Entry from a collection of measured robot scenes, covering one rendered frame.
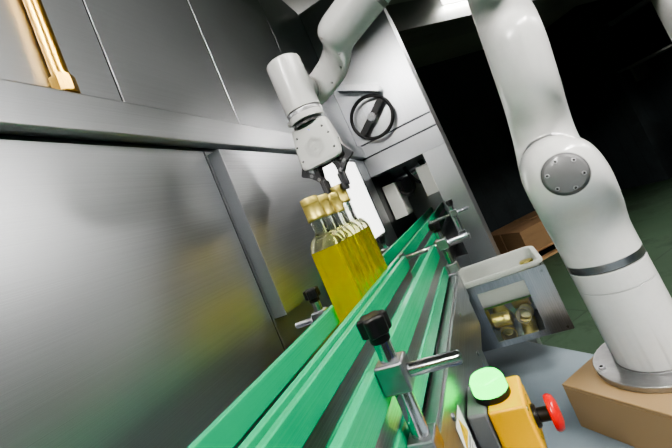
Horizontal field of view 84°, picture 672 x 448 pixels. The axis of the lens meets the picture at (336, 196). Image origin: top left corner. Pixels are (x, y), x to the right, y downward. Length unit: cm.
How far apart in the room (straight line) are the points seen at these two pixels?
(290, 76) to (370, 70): 103
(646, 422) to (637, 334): 13
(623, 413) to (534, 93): 54
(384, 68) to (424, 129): 34
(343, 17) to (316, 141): 26
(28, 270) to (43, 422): 15
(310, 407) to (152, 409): 22
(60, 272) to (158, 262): 13
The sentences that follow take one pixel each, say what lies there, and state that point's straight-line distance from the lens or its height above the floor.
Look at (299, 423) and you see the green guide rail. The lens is 38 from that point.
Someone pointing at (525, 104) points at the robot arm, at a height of 133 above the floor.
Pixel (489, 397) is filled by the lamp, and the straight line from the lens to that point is 54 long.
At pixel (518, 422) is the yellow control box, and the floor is 98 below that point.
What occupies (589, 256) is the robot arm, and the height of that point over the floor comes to 105.
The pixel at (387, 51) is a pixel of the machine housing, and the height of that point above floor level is 191.
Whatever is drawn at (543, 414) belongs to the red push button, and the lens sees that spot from 57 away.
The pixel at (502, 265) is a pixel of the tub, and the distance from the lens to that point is 114.
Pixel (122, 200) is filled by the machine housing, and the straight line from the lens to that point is 60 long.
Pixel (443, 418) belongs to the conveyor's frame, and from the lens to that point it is 45.
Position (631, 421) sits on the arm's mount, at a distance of 83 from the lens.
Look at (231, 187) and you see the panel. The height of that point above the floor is 141.
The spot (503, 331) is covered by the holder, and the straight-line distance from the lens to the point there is 103.
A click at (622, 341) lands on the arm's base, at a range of 82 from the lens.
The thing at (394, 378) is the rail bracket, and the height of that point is 113.
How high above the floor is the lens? 126
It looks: 4 degrees up
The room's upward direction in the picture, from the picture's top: 23 degrees counter-clockwise
